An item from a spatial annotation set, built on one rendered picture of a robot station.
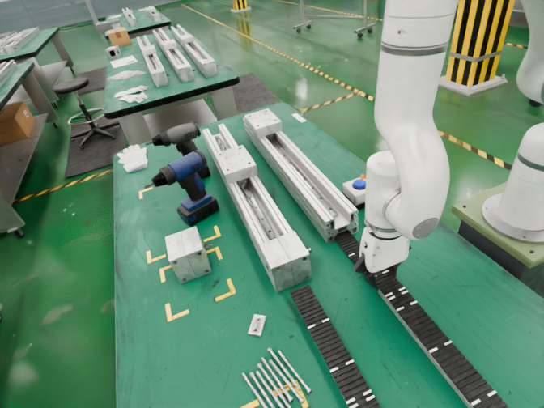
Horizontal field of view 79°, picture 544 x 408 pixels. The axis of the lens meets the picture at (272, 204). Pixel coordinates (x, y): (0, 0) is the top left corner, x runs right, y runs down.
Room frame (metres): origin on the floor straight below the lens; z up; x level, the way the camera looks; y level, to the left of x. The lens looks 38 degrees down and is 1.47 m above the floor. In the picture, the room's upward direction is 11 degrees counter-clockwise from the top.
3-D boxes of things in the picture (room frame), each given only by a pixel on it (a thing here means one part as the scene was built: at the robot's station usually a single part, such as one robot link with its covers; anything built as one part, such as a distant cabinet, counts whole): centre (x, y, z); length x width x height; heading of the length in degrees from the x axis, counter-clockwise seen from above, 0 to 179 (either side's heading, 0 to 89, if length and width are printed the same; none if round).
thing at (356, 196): (0.81, -0.27, 0.81); 0.10 x 0.08 x 0.06; 104
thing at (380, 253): (0.49, -0.22, 0.93); 0.10 x 0.07 x 0.11; 104
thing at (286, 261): (0.58, -0.02, 0.83); 0.12 x 0.09 x 0.10; 104
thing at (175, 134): (1.14, 0.31, 0.89); 0.20 x 0.08 x 0.22; 104
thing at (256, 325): (0.44, 0.09, 0.78); 0.05 x 0.03 x 0.01; 159
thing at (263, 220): (1.01, 0.10, 0.82); 0.80 x 0.10 x 0.09; 14
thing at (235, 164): (1.01, 0.10, 0.87); 0.16 x 0.11 x 0.07; 14
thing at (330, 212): (1.05, -0.09, 0.82); 0.80 x 0.10 x 0.09; 14
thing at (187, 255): (0.67, 0.24, 0.83); 0.11 x 0.10 x 0.10; 104
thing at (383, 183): (0.48, -0.22, 1.07); 0.09 x 0.08 x 0.13; 10
